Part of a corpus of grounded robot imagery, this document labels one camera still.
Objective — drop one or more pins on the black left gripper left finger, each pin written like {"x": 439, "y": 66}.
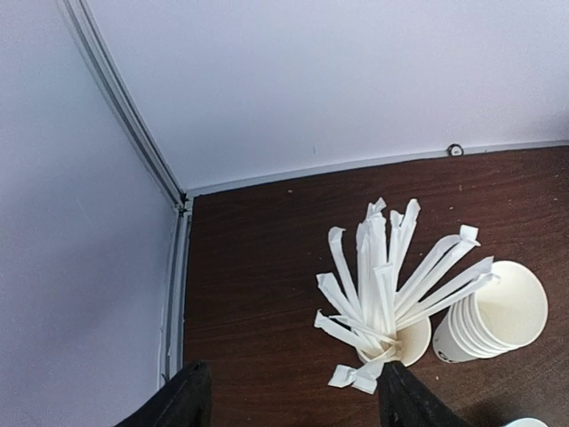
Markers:
{"x": 186, "y": 400}

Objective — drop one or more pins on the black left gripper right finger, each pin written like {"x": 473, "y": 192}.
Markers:
{"x": 405, "y": 401}

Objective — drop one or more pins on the wrapped straw lying on table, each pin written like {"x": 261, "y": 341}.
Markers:
{"x": 363, "y": 379}

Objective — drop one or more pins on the paper cup holding straws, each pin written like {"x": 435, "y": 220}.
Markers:
{"x": 414, "y": 341}

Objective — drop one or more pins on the wrapped straw far left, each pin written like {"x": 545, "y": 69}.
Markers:
{"x": 344, "y": 335}

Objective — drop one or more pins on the stack of white paper cups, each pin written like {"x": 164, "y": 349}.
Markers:
{"x": 506, "y": 314}

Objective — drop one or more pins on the wrapped straw far right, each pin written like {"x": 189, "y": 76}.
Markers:
{"x": 466, "y": 283}

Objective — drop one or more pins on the aluminium frame left post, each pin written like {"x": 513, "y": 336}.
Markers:
{"x": 98, "y": 59}

